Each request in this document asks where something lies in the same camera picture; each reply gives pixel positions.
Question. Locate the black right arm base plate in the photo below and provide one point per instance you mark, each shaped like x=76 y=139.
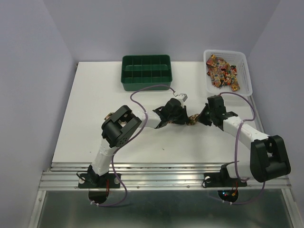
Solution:
x=217 y=180

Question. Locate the white perforated plastic basket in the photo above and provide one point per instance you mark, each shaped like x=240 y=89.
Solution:
x=237 y=59

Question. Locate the green divided plastic tray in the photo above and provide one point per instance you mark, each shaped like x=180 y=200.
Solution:
x=152 y=72

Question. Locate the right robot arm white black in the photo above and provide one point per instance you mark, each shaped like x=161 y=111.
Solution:
x=268 y=156

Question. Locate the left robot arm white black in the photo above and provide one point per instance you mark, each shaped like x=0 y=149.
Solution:
x=118 y=129

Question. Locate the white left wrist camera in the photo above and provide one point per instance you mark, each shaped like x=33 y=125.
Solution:
x=181 y=97

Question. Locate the paisley flamingo patterned tie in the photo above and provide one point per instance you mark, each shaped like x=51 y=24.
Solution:
x=192 y=120

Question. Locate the colourful patterned tie in basket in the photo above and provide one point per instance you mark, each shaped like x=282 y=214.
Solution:
x=222 y=73

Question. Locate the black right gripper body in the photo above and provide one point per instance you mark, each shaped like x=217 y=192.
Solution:
x=206 y=115

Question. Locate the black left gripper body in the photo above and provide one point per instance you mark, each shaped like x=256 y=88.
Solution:
x=179 y=116

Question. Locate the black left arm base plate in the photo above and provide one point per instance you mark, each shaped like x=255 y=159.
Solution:
x=109 y=180

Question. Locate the aluminium mounting rail frame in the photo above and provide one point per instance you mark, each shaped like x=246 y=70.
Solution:
x=160 y=195

